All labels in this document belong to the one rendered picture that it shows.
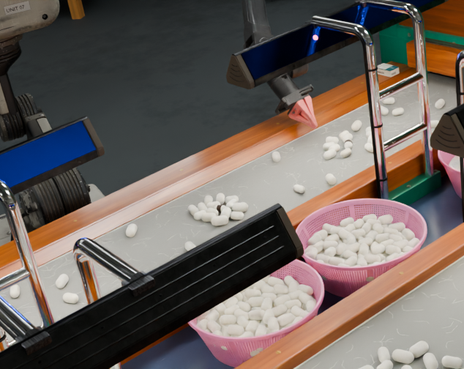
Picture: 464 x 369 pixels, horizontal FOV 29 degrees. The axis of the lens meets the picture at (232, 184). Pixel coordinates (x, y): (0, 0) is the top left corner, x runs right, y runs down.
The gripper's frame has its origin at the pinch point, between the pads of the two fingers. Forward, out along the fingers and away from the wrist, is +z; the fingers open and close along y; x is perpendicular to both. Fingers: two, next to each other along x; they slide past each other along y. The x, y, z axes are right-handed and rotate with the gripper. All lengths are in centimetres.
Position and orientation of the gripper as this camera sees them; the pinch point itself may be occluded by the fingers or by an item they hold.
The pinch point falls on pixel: (314, 124)
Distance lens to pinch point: 228.7
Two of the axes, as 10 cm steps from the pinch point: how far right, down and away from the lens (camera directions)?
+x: -2.7, 4.8, 8.4
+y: 7.8, -4.1, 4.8
